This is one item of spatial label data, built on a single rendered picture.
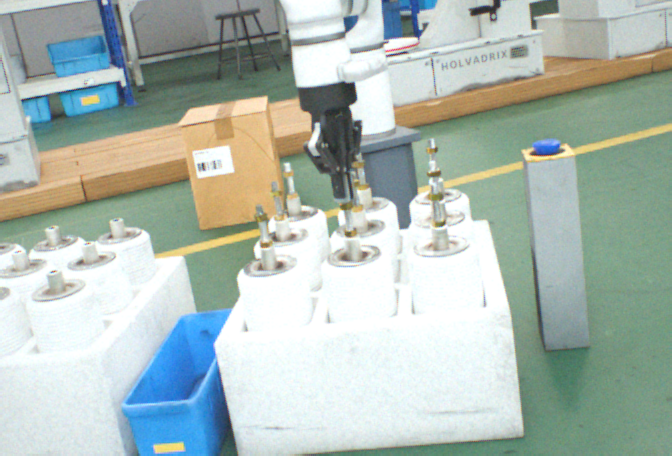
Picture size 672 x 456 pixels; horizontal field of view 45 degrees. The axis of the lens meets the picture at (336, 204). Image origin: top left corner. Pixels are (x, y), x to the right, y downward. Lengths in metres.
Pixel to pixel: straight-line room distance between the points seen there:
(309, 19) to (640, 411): 0.68
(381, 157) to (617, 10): 2.39
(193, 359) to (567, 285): 0.62
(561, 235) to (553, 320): 0.14
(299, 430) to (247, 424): 0.07
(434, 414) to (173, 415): 0.35
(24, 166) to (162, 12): 6.52
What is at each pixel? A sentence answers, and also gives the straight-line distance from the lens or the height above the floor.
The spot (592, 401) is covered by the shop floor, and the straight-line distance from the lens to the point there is 1.21.
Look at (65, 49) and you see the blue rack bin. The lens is 6.09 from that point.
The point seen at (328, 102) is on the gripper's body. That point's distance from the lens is 1.01.
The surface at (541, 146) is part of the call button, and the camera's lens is 1.25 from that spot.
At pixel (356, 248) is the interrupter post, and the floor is 0.27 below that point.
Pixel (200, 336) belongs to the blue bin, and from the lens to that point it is 1.39.
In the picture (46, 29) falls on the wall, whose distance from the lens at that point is 9.31.
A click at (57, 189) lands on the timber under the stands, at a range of 2.93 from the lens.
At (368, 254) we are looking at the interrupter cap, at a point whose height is 0.25.
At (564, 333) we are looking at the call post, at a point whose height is 0.03.
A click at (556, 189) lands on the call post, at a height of 0.26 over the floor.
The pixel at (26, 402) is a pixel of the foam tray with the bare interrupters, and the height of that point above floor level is 0.12.
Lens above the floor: 0.62
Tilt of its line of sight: 16 degrees down
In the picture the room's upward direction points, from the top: 9 degrees counter-clockwise
